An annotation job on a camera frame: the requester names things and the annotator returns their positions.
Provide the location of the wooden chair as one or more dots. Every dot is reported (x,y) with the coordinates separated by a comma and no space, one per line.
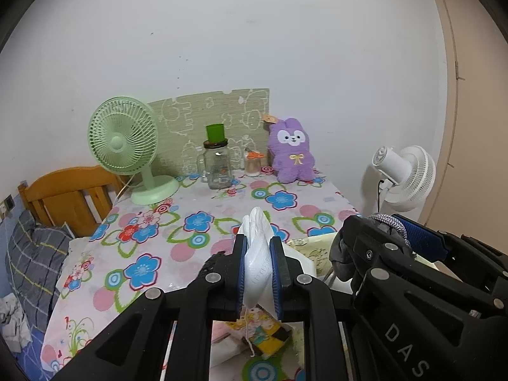
(67,198)

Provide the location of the grey plaid pillow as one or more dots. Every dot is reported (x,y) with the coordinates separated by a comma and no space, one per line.
(35,262)

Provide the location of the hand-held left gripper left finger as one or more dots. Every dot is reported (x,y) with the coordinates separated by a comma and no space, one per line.
(239,274)

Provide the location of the floral tablecloth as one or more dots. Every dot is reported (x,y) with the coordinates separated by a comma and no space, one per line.
(166,230)

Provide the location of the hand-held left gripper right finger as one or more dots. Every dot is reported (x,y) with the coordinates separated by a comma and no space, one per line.
(278,276)

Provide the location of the white face mask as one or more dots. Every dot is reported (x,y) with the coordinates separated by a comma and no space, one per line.
(258,254)

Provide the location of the purple plush bunny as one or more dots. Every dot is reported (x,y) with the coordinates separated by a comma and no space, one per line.
(291,154)

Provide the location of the green plastic cup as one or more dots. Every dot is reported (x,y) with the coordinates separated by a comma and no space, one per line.
(216,131)

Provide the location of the green patterned board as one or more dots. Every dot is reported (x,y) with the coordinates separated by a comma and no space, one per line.
(222,111)

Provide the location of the green desk fan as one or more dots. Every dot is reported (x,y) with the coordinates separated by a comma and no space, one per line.
(123,139)

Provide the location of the white desk fan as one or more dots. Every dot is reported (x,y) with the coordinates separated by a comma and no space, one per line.
(412,178)

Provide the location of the small jar with orange lid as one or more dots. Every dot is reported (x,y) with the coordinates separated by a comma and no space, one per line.
(252,164)

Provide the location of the yellow cartoon packet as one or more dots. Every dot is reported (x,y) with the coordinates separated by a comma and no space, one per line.
(266,337)

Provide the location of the beige door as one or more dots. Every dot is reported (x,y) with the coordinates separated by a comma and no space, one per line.
(472,107)

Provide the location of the white crumpled cloth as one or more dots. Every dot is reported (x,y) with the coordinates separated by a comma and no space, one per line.
(14,321)

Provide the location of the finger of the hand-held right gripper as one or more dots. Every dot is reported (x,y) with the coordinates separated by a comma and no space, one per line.
(426,240)
(369,242)

